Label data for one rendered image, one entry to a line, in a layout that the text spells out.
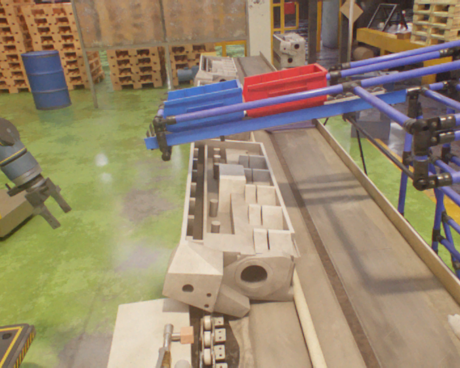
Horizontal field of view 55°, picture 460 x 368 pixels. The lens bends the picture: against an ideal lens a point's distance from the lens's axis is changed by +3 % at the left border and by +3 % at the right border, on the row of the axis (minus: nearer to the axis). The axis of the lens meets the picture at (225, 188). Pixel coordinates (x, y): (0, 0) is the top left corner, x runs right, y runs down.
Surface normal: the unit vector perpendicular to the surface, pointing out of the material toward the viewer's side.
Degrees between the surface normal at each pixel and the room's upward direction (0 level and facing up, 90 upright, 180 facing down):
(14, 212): 90
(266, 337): 0
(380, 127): 90
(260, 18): 90
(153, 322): 0
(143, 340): 0
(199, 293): 90
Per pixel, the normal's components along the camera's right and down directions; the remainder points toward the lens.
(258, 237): 0.11, -0.71
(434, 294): -0.09, -0.91
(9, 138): 0.90, -0.34
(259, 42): 0.04, 0.42
